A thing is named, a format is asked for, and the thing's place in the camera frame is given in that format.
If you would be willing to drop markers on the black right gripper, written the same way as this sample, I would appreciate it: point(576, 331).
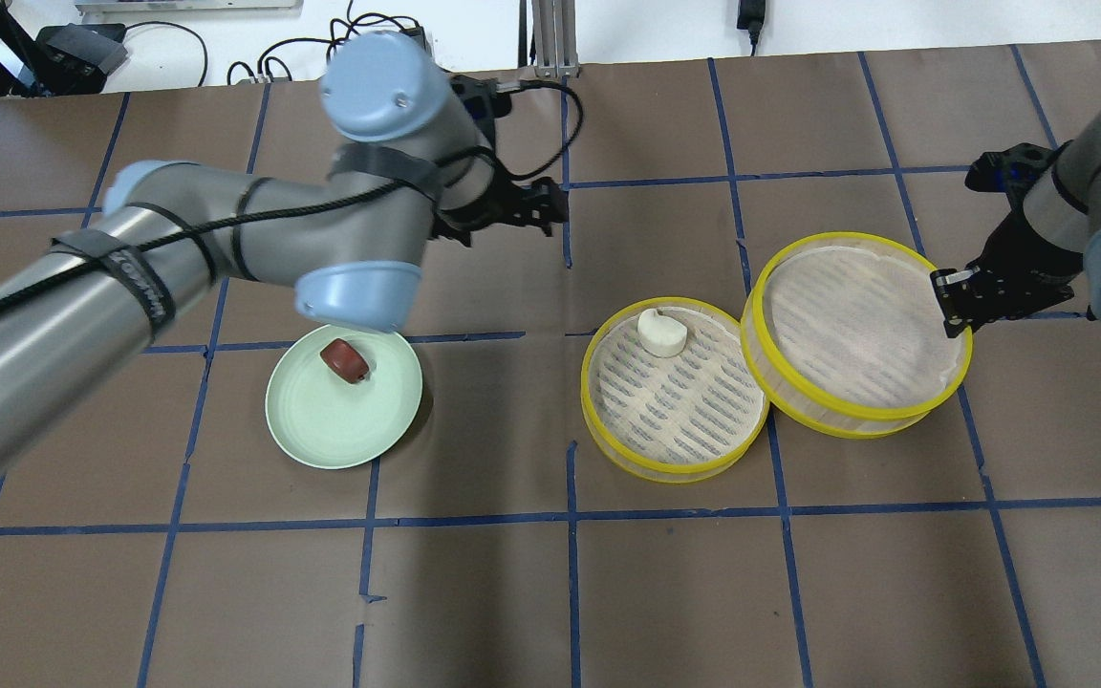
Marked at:
point(1011, 256)

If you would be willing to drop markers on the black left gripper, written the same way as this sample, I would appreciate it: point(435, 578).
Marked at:
point(501, 198)

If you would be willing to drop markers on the white steamed bun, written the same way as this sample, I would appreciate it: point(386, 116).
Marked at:
point(661, 336)

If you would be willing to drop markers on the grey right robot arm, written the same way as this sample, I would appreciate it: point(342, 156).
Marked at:
point(1050, 235)

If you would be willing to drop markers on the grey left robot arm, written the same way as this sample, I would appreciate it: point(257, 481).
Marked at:
point(414, 165)

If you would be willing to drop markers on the white mesh steamer cloth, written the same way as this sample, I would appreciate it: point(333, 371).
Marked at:
point(862, 324)

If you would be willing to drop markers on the yellow rimmed bottom steamer tray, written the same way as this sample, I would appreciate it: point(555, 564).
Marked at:
point(608, 440)

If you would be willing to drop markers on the brown round bun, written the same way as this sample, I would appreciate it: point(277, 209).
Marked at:
point(345, 361)

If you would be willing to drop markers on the black hanging plug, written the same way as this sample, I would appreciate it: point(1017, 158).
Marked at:
point(751, 19)

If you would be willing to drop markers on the light green plate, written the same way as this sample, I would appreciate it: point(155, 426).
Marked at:
point(321, 420)

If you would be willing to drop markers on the aluminium frame post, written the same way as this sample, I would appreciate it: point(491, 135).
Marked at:
point(553, 34)

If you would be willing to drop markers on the black tripod mount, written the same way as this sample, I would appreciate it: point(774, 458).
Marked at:
point(66, 60)

